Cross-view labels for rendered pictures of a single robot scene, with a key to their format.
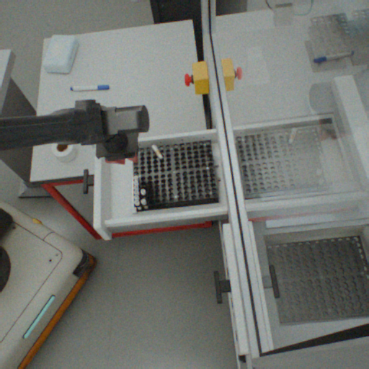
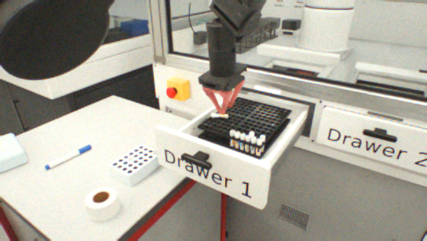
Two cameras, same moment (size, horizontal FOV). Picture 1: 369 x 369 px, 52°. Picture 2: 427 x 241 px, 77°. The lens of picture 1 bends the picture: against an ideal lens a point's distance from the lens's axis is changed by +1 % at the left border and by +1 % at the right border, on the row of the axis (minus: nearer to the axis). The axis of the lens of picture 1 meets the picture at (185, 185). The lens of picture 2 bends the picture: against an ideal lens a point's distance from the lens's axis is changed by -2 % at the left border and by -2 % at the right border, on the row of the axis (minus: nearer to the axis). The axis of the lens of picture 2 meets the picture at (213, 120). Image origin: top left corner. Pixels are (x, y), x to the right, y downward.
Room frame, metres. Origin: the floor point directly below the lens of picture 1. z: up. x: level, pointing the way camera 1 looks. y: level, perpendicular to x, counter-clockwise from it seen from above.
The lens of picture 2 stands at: (0.26, 0.65, 1.25)
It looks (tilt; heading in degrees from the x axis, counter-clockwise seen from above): 29 degrees down; 297
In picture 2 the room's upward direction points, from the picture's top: straight up
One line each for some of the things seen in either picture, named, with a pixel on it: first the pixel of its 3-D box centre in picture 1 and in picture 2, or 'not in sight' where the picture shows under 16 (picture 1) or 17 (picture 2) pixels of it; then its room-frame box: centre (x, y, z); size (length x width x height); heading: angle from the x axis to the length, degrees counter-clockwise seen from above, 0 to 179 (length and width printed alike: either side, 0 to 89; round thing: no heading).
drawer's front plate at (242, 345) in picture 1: (233, 287); (377, 139); (0.16, -0.07, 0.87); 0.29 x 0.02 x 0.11; 175
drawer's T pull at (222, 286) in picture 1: (223, 286); (380, 133); (0.16, -0.04, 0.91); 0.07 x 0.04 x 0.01; 175
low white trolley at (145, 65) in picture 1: (139, 148); (123, 226); (0.90, 0.17, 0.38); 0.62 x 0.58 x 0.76; 175
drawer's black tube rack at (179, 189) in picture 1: (174, 176); (246, 127); (0.48, 0.02, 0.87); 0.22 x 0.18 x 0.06; 85
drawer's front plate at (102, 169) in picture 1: (103, 184); (207, 163); (0.50, 0.22, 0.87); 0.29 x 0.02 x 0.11; 175
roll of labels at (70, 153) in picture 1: (64, 150); (102, 203); (0.70, 0.36, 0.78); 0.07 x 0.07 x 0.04
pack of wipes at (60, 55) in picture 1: (60, 53); (3, 152); (1.12, 0.35, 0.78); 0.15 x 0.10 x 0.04; 163
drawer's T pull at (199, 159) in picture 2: (90, 180); (199, 158); (0.50, 0.25, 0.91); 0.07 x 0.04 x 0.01; 175
